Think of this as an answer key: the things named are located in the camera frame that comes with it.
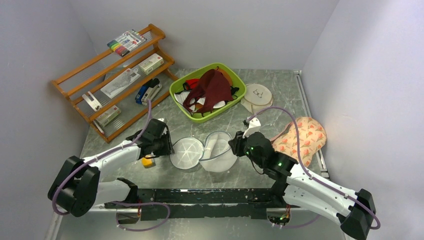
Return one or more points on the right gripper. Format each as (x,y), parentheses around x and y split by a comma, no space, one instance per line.
(236,143)

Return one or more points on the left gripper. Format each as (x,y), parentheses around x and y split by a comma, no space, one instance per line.
(168,148)

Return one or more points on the dark red bra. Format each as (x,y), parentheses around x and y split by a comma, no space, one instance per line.
(213,87)

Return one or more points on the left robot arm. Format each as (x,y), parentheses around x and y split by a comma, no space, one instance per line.
(80,184)

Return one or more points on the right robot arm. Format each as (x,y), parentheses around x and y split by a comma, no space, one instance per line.
(352,210)

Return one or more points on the beige embroidered bag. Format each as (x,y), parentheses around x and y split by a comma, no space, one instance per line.
(256,98)

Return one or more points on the red black bra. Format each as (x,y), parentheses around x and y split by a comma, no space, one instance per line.
(190,84)

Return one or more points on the orange brown bra pad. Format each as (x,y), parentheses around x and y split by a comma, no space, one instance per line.
(225,74)

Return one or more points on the yellow white small block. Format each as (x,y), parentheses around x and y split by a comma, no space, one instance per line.
(148,162)

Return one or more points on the blue black stapler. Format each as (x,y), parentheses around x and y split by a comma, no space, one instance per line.
(148,91)

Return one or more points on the green plastic tray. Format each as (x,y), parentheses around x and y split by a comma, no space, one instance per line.
(177,87)

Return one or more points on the red white flat box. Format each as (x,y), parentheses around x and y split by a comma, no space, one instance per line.
(106,117)

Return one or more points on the wooden shelf rack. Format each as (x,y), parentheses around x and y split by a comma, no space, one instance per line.
(92,76)

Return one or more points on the floral pink pouch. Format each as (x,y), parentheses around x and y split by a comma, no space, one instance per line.
(308,135)

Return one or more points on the white packaged item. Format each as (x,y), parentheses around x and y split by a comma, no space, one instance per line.
(120,83)

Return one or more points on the white small box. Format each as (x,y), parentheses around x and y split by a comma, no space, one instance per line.
(151,63)

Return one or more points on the colored marker pack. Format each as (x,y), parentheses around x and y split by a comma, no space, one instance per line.
(126,42)

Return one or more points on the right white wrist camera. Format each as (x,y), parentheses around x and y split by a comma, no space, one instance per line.
(252,125)

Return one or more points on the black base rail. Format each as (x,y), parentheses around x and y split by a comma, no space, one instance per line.
(154,204)

